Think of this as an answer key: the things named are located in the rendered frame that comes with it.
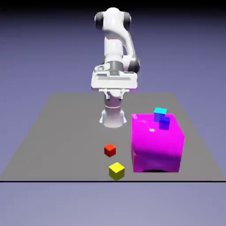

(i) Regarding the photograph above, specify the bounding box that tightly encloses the small red cube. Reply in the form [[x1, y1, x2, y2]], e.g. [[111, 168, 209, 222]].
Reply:
[[103, 143, 117, 158]]

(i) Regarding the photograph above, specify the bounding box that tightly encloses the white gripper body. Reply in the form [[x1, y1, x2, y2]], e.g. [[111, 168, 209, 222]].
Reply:
[[90, 70, 138, 93]]

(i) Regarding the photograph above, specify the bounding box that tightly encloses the small yellow cube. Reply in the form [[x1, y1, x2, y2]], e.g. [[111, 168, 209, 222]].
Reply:
[[108, 162, 125, 181]]

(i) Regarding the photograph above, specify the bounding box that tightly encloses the small blue cube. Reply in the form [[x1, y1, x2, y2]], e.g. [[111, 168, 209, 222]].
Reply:
[[158, 115, 171, 131]]

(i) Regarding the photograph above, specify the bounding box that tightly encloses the large magenta box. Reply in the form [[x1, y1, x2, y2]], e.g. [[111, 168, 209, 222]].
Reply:
[[131, 113, 185, 173]]

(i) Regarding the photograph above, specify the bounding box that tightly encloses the small cyan cube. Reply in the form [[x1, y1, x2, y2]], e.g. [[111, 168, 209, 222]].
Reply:
[[153, 107, 168, 123]]

